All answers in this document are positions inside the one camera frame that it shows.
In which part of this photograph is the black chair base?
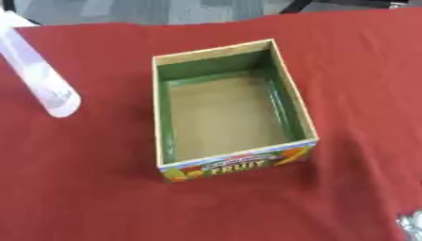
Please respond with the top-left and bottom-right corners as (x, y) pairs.
(278, 0), (413, 15)

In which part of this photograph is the tan cardboard box green inside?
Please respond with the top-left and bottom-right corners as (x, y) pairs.
(150, 38), (322, 184)

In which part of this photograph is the white plastic bottle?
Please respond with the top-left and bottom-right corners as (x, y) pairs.
(0, 10), (85, 119)

